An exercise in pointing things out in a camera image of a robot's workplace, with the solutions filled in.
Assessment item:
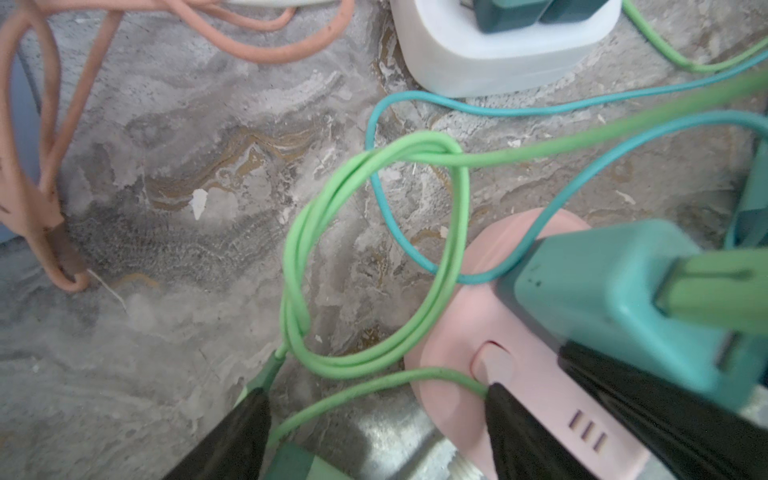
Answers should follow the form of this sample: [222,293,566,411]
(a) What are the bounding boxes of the light green charger plug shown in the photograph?
[264,443,351,480]

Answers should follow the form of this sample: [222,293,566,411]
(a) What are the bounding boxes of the teal cable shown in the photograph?
[364,50,768,286]

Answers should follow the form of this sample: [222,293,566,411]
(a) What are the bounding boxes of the pink power strip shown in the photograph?
[405,210,649,479]

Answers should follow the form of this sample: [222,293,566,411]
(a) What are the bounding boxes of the teal charger plug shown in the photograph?
[496,220,767,410]
[723,140,767,250]

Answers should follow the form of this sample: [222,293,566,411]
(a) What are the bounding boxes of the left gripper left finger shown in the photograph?
[163,388,271,480]

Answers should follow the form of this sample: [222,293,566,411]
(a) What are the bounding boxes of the teal chargers on white strip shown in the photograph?
[468,0,607,34]

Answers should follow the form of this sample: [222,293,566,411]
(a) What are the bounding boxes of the white power strip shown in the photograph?
[390,1,622,98]

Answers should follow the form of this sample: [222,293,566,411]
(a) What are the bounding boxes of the orange pink cable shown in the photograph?
[0,0,357,294]

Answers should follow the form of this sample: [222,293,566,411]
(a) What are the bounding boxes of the blue power strip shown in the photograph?
[0,53,43,244]

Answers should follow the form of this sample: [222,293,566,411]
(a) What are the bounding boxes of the light green cable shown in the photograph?
[239,0,768,451]

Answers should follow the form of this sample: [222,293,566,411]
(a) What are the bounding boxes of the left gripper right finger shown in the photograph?
[485,383,591,480]

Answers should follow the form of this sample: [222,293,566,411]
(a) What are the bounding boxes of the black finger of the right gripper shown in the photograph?
[558,342,767,479]

